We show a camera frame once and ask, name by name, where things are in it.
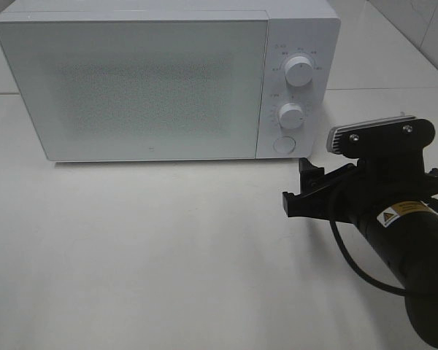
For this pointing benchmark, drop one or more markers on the white timer knob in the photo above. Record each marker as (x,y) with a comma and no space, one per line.
(290,116)

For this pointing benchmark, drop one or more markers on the upper white power knob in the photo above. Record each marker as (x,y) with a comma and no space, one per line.
(298,70)

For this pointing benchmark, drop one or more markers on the white microwave oven body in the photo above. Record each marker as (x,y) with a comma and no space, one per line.
(293,27)

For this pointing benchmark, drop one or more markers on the round white door button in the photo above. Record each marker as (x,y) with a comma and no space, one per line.
(284,145)

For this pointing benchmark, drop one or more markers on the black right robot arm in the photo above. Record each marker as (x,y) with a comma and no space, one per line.
(409,248)

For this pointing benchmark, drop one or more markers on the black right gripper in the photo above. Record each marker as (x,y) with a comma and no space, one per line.
(388,187)

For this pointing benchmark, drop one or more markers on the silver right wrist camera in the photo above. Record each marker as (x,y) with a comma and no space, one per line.
(379,138)

